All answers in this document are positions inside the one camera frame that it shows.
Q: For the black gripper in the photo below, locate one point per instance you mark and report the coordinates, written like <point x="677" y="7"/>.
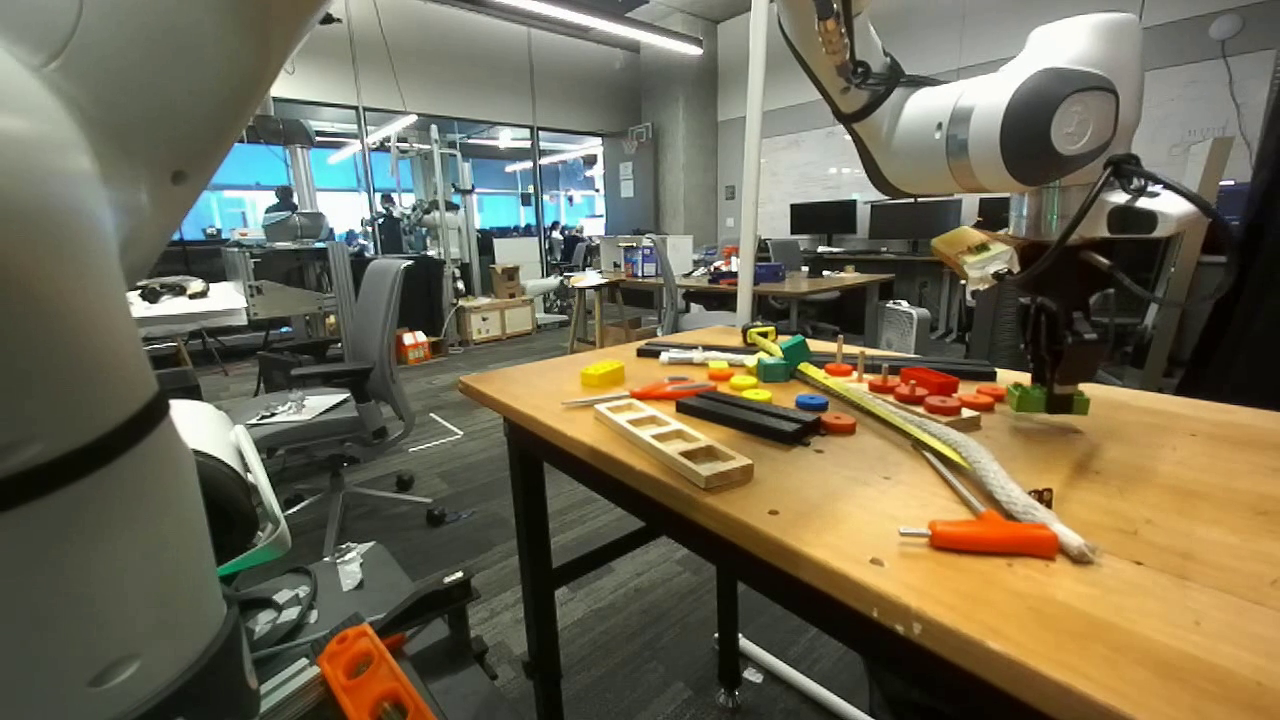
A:
<point x="1062" y="334"/>

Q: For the green toy block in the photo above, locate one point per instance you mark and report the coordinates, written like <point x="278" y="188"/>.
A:
<point x="1041" y="396"/>

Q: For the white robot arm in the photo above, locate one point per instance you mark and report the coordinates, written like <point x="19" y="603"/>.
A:
<point x="1057" y="113"/>

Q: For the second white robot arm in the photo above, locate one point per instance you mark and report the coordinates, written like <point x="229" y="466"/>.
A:
<point x="113" y="118"/>

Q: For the red toy pieces cluster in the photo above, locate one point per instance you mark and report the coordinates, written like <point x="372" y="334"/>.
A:
<point x="912" y="390"/>

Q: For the orange toy disc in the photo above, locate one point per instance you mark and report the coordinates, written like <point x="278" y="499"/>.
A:
<point x="838" y="424"/>

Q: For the blue toy disc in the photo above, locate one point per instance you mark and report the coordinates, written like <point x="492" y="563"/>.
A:
<point x="814" y="401"/>

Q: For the teal toy block stack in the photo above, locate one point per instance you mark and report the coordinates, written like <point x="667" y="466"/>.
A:
<point x="780" y="356"/>

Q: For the yellow toy disc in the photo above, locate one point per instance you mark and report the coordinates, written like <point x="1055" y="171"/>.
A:
<point x="757" y="394"/>

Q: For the yellow toy block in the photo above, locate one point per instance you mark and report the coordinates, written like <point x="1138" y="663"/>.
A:
<point x="600" y="374"/>

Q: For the yellow tape measure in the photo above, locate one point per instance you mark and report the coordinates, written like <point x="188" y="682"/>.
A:
<point x="916" y="428"/>

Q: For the white vertical pole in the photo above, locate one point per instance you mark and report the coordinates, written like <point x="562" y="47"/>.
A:
<point x="748" y="156"/>

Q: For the white wooden compartment tray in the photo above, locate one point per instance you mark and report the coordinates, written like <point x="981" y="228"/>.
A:
<point x="677" y="446"/>

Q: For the grey office chair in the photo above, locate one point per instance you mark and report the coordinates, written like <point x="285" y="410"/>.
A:
<point x="341" y="410"/>

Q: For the wrist camera on wooden mount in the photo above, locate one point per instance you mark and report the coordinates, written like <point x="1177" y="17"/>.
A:
<point x="977" y="259"/>

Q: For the short black rail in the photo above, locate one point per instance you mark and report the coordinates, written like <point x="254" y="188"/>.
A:
<point x="748" y="416"/>

